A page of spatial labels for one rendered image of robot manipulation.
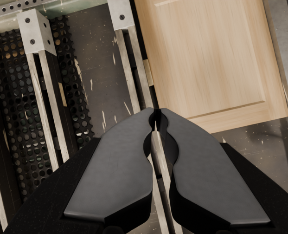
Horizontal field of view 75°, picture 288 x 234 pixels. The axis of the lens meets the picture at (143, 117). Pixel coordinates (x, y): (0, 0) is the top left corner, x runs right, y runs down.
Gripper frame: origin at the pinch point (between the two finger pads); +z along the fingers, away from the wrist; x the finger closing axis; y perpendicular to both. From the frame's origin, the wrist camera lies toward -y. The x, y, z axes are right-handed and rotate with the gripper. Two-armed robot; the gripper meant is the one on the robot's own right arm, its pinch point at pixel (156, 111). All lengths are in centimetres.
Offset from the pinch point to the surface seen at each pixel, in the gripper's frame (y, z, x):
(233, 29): -1, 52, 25
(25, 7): -5, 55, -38
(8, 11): -3, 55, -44
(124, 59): 7.3, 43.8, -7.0
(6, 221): 52, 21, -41
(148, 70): 10.7, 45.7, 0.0
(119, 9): -5, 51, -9
